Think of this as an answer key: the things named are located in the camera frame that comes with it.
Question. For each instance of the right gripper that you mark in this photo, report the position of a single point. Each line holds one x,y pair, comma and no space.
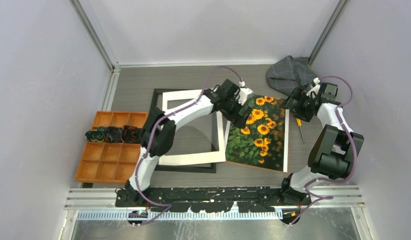
300,95

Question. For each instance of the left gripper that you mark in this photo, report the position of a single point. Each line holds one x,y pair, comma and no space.
238,120

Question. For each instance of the yellow handled screwdriver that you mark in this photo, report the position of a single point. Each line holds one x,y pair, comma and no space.
299,124

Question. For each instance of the sunflower photo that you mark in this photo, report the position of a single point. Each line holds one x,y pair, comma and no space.
264,140

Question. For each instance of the white mat board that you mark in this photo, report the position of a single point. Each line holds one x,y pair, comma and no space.
192,157

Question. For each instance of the black picture frame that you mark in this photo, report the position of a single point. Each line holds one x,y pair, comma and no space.
212,169

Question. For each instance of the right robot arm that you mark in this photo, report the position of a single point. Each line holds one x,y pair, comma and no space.
333,156

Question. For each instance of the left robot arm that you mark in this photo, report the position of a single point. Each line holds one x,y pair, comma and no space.
158,132

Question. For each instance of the grey checked cloth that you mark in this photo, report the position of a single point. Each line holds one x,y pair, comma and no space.
290,73

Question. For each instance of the orange wooden divided tray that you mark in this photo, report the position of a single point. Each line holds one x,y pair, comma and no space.
110,163

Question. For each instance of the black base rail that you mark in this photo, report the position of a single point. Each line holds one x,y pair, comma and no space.
250,199

